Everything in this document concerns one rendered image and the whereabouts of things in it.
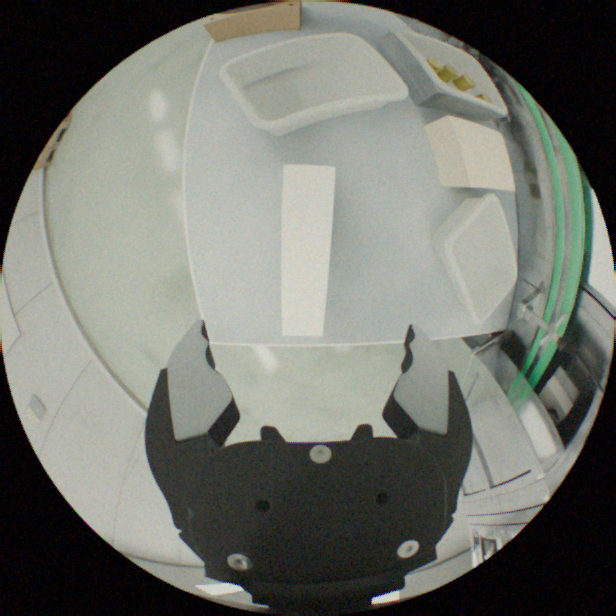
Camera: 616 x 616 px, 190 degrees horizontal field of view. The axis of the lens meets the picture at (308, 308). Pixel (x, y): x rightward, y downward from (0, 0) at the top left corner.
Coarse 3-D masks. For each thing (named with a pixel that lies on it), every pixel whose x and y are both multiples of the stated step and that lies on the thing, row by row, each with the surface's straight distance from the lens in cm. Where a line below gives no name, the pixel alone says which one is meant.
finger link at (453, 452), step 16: (448, 384) 10; (464, 400) 10; (448, 416) 9; (464, 416) 9; (416, 432) 8; (448, 432) 8; (464, 432) 9; (432, 448) 8; (448, 448) 8; (464, 448) 8; (448, 464) 8; (464, 464) 8; (448, 480) 8; (448, 496) 8; (448, 512) 8
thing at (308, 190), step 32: (288, 192) 25; (320, 192) 25; (288, 224) 25; (320, 224) 25; (288, 256) 26; (320, 256) 26; (288, 288) 27; (320, 288) 27; (288, 320) 29; (320, 320) 29
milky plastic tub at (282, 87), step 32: (224, 64) 36; (256, 64) 38; (288, 64) 41; (320, 64) 42; (352, 64) 43; (384, 64) 36; (256, 96) 38; (288, 96) 37; (320, 96) 37; (352, 96) 38; (384, 96) 31; (288, 128) 31
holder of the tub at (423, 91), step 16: (384, 48) 49; (400, 48) 45; (400, 64) 45; (416, 64) 42; (416, 80) 42; (432, 80) 39; (416, 96) 42; (432, 96) 40; (448, 96) 40; (464, 112) 51; (480, 112) 52; (496, 112) 52
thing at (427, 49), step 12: (408, 36) 48; (420, 36) 50; (408, 48) 43; (420, 48) 52; (432, 48) 54; (444, 48) 55; (456, 48) 57; (420, 60) 40; (444, 60) 59; (456, 60) 60; (468, 60) 60; (432, 72) 39; (468, 72) 60; (480, 72) 59; (444, 84) 39; (480, 84) 58; (492, 84) 57; (468, 96) 42; (492, 96) 56; (492, 108) 48; (504, 108) 54
